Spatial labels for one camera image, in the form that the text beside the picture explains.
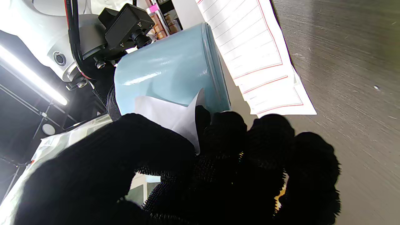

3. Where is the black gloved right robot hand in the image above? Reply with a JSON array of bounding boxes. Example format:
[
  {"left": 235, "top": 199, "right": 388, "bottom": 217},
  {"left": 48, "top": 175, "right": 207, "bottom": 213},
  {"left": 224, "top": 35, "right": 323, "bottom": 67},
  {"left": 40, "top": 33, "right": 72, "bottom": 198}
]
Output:
[{"left": 91, "top": 62, "right": 122, "bottom": 121}]

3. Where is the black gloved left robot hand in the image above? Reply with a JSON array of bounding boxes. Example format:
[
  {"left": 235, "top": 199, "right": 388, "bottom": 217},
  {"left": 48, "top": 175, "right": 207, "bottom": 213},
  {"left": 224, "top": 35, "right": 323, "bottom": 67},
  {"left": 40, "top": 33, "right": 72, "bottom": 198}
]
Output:
[{"left": 14, "top": 106, "right": 341, "bottom": 225}]

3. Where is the blue label roll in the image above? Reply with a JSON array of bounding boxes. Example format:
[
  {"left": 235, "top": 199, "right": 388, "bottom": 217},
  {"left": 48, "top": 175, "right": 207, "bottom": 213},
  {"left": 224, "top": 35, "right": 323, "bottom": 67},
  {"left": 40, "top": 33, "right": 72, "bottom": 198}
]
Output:
[{"left": 114, "top": 22, "right": 232, "bottom": 125}]

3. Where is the ceiling light strip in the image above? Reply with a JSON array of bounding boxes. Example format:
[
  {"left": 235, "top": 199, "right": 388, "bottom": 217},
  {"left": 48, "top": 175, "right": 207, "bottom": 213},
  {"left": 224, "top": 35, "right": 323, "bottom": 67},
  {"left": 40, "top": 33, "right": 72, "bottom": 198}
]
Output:
[{"left": 0, "top": 44, "right": 68, "bottom": 106}]

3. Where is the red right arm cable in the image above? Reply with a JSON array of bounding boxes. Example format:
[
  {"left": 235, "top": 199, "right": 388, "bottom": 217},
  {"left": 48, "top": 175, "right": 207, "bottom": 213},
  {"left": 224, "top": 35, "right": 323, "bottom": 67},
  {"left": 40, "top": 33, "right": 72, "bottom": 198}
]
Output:
[{"left": 64, "top": 0, "right": 94, "bottom": 80}]

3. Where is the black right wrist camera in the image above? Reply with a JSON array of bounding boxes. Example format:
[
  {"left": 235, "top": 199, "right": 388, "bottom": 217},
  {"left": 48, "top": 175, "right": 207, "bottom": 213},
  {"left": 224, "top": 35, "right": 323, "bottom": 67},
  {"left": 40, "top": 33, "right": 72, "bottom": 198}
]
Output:
[{"left": 98, "top": 3, "right": 155, "bottom": 50}]

